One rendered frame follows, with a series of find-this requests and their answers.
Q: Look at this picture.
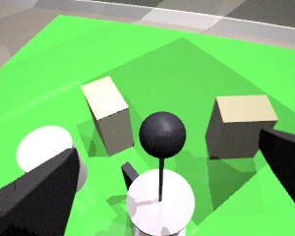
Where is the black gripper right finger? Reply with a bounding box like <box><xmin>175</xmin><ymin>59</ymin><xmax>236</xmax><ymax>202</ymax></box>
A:
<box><xmin>259</xmin><ymin>128</ymin><xmax>295</xmax><ymax>203</ymax></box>

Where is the cream rectangular block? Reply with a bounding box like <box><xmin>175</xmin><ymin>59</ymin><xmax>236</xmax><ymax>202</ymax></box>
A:
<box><xmin>82</xmin><ymin>76</ymin><xmax>134</xmax><ymax>157</ymax></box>
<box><xmin>206</xmin><ymin>94</ymin><xmax>278</xmax><ymax>160</ymax></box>

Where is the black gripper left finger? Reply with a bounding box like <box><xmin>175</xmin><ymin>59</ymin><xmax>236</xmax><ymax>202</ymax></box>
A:
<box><xmin>0</xmin><ymin>147</ymin><xmax>81</xmax><ymax>236</ymax></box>

